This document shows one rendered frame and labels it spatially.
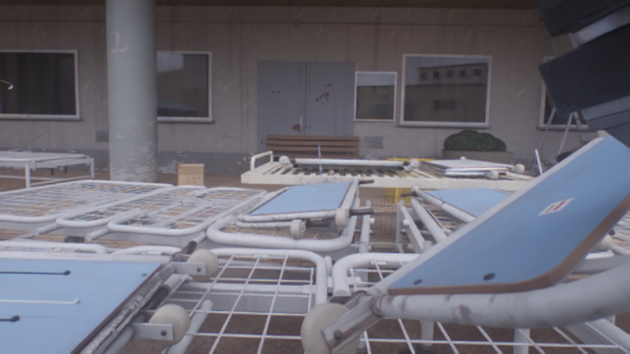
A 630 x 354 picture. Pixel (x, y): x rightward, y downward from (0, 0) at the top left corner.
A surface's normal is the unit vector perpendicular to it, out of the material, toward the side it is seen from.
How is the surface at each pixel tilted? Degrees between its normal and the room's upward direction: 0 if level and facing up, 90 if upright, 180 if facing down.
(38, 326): 5
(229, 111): 90
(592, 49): 106
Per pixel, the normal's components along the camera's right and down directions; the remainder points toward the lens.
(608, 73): -0.83, 0.29
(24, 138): -0.03, 0.07
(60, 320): 0.02, -0.99
